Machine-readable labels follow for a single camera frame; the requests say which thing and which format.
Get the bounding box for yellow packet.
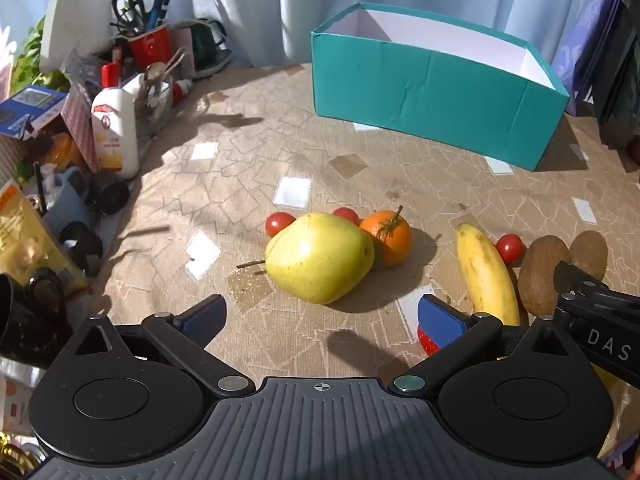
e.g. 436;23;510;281
0;180;91;293

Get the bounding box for blue pen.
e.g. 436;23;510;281
147;0;167;31

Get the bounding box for orange tangerine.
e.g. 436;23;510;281
359;205;413;267

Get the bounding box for purple paper bag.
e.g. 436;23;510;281
550;0;633;106

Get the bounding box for red checkered box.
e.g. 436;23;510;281
60;82;101;173

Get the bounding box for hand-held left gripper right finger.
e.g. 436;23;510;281
392;295;591;401

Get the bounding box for teal cardboard box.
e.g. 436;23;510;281
310;2;571;173

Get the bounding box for glass jar with spoons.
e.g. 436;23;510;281
132;62;176;133

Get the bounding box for black cylinder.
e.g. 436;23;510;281
90;170;132;213

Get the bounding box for white bottle with red cap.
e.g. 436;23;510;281
91;62;141;180

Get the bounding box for blue cardboard box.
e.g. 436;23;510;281
0;85;68;141

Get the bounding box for green plant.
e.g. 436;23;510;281
10;17;66;93

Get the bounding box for dark green plastic bag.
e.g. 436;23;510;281
595;0;640;141

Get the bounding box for white plastic container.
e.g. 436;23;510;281
39;0;112;73

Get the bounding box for brown kiwi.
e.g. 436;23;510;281
569;230;609;281
518;235;572;317

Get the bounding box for small red white bottle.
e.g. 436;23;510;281
172;79;194;107

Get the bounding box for black mug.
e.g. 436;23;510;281
0;267;73;356

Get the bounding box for dark green electric appliance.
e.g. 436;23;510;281
172;17;233;78

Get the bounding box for red cherry tomato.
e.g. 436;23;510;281
495;233;525;264
331;206;362;227
264;211;297;238

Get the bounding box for black scissors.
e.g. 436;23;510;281
110;0;158;36

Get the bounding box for red pen cup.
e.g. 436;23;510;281
125;24;173;72

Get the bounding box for yellow banana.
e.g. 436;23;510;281
454;222;522;327

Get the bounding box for light blue curtain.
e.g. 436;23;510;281
0;0;616;68

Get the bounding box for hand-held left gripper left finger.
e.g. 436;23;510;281
52;294;256;401

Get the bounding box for red strawberry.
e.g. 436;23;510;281
416;327;442;357

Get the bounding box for large green pear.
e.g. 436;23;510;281
237;212;376;305

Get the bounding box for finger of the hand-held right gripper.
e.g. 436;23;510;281
553;260;640;317

